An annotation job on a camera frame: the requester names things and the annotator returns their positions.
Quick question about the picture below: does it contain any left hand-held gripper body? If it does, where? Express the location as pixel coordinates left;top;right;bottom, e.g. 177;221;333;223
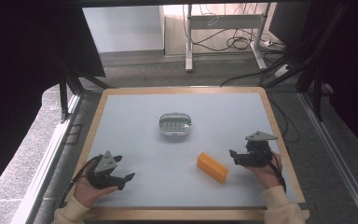
88;150;127;191

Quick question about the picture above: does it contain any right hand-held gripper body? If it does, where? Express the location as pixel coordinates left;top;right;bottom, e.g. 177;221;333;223
241;131;279;168

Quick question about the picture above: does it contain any orange soap bar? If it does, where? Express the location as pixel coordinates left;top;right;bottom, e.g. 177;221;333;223
196;151;230;185

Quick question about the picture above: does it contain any person's right hand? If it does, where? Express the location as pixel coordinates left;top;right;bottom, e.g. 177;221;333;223
245;151;284;189

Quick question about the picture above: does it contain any person's left hand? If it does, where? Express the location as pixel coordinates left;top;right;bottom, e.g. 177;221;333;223
73;161;119;209

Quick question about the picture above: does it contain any black metal stand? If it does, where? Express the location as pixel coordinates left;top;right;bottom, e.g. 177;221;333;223
54;57;111;124
262;3;351;122

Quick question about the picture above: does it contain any white power strip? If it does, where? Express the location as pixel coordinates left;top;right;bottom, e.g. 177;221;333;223
273;63;293;78

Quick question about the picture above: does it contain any black curtain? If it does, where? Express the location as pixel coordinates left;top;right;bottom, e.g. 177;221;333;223
268;0;358;161
0;0;106;203

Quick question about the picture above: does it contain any white board panel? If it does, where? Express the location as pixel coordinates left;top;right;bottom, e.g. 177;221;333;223
81;5;166;54

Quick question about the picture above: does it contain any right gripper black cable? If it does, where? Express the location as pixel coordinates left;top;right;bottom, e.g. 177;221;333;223
269;150;288;194

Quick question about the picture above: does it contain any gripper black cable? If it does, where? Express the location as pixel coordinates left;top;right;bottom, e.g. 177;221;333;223
269;150;288;194
58;154;104;209

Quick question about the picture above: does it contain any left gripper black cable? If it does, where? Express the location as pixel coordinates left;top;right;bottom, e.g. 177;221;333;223
58;154;104;209

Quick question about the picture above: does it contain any thin black floor cable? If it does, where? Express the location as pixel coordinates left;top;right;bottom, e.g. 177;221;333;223
265;90;300;144

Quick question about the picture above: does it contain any white floor rail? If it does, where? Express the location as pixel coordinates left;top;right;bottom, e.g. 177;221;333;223
10;92;82;224

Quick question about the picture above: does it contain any aluminium floor rail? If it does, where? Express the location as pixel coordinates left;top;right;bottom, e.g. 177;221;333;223
297;91;358;224

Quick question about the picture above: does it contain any tangle of black floor cables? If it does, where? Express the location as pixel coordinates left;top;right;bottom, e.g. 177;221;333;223
181;3;293;88

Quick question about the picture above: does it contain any white metal desk frame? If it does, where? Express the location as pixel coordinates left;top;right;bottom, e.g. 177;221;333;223
185;3;272;73

